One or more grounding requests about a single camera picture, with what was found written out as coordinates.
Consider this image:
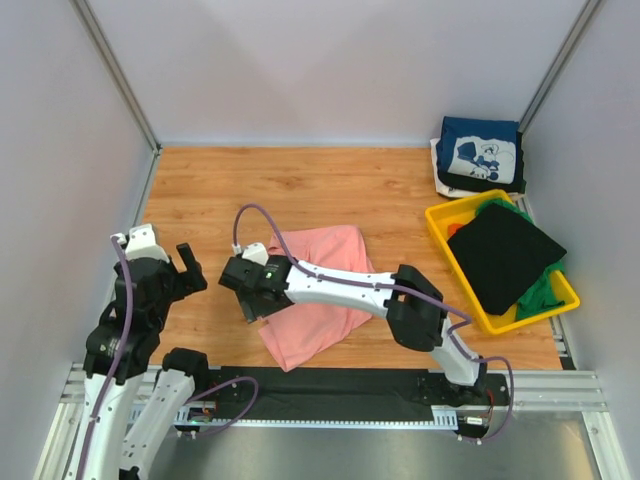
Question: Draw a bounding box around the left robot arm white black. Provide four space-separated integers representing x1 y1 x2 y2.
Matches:
66 237 211 479

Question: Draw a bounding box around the navy printed folded t shirt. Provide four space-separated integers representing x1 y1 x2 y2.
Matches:
436 116 520 185

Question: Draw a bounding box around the white folded t shirt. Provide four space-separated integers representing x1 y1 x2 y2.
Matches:
430 138 477 199

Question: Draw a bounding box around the aluminium corner post left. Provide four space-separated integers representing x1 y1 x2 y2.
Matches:
70 0 161 154

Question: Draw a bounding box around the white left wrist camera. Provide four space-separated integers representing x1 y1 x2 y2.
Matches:
111 223 170 263

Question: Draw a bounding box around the black folded shirt in stack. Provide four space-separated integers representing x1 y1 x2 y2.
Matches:
437 132 526 194

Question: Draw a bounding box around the black folded t shirt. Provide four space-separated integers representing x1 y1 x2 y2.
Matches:
448 199 567 320

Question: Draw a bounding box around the yellow plastic bin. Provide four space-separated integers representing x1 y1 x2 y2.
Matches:
425 189 581 335

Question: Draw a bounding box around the green t shirt in bin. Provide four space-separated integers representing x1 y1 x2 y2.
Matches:
476 200 566 321

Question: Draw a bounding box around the aluminium corner post right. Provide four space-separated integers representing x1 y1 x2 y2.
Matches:
519 0 606 135

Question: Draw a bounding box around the grey slotted cable duct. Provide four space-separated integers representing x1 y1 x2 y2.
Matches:
127 405 459 430

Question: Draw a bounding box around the aluminium corner post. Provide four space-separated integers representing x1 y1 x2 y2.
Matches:
70 0 161 154
519 0 606 135

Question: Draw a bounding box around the orange cloth in bin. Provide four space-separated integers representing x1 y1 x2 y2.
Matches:
447 223 463 237

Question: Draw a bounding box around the pink t shirt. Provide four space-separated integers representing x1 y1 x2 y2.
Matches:
259 225 374 372

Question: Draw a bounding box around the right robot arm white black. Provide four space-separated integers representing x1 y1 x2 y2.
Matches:
219 255 487 406

